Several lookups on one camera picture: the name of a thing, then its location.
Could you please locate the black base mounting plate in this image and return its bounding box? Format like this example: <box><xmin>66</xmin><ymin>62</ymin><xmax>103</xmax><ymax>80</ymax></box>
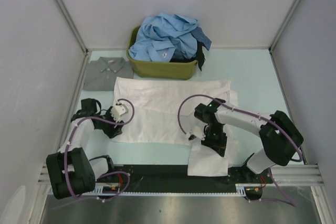
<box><xmin>86</xmin><ymin>163</ymin><xmax>275</xmax><ymax>194</ymax></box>

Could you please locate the olive green plastic basket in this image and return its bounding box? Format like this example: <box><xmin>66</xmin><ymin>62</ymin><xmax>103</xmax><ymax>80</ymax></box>
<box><xmin>126</xmin><ymin>26</ymin><xmax>198</xmax><ymax>80</ymax></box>

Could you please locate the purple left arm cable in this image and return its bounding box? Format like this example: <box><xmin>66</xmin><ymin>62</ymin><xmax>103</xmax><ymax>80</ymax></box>
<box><xmin>51</xmin><ymin>98</ymin><xmax>136</xmax><ymax>209</ymax></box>

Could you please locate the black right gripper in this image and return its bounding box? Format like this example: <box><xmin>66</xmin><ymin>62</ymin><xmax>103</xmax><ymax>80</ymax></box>
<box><xmin>201</xmin><ymin>122</ymin><xmax>227</xmax><ymax>157</ymax></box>

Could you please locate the dark blue patterned shirt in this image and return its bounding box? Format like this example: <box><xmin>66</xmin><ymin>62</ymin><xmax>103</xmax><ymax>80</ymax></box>
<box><xmin>191</xmin><ymin>27</ymin><xmax>212</xmax><ymax>51</ymax></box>

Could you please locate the folded grey polo shirt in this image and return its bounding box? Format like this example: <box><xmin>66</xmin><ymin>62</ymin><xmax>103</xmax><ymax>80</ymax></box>
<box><xmin>83</xmin><ymin>57</ymin><xmax>134</xmax><ymax>91</ymax></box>

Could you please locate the light blue long sleeve shirt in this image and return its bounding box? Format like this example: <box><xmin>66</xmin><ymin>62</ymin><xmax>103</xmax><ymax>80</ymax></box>
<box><xmin>128</xmin><ymin>13</ymin><xmax>199</xmax><ymax>62</ymax></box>

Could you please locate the white slotted cable duct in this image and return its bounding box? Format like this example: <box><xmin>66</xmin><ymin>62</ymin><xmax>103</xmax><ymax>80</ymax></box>
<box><xmin>48</xmin><ymin>184</ymin><xmax>253</xmax><ymax>197</ymax></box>

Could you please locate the white long sleeve shirt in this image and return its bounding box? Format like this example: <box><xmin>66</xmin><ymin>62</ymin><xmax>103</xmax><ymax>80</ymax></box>
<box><xmin>114</xmin><ymin>78</ymin><xmax>238</xmax><ymax>177</ymax></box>

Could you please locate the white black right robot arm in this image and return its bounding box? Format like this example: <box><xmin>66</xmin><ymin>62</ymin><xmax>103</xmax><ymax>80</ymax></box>
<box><xmin>194</xmin><ymin>99</ymin><xmax>303</xmax><ymax>183</ymax></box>

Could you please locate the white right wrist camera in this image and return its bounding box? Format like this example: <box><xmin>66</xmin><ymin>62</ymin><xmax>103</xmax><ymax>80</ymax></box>
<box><xmin>186</xmin><ymin>126</ymin><xmax>205</xmax><ymax>141</ymax></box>

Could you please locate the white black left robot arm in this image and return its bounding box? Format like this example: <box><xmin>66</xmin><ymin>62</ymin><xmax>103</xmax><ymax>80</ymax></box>
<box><xmin>46</xmin><ymin>98</ymin><xmax>128</xmax><ymax>199</ymax></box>

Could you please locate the black garment in basket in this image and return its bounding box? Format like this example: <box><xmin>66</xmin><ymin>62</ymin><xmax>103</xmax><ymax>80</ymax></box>
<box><xmin>195</xmin><ymin>41</ymin><xmax>205</xmax><ymax>71</ymax></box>

